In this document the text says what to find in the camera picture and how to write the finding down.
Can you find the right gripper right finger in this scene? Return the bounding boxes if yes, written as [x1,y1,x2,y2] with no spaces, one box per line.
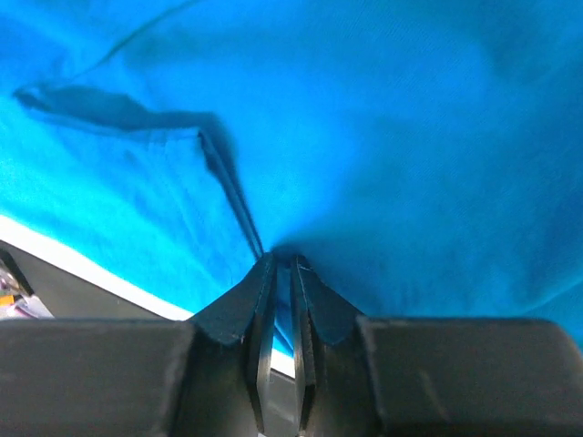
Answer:
[291,257,582,436]

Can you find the blue t shirt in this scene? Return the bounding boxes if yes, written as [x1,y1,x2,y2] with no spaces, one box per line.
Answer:
[1,1,582,340]

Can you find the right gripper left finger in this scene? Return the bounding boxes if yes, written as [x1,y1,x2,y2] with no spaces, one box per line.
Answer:
[1,256,276,436]

